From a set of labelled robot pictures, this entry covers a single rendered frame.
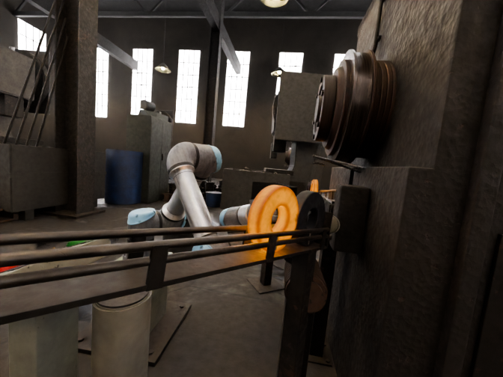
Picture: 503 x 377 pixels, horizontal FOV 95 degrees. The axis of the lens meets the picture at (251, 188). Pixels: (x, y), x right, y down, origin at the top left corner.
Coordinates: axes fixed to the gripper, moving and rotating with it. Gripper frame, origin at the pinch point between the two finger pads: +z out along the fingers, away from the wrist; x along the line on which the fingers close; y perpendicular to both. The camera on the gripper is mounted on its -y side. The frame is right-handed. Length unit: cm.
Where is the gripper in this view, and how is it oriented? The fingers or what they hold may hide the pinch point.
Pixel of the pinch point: (306, 215)
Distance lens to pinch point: 67.7
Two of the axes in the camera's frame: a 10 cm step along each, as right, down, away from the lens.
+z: 7.2, -1.7, -6.8
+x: 6.8, -0.1, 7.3
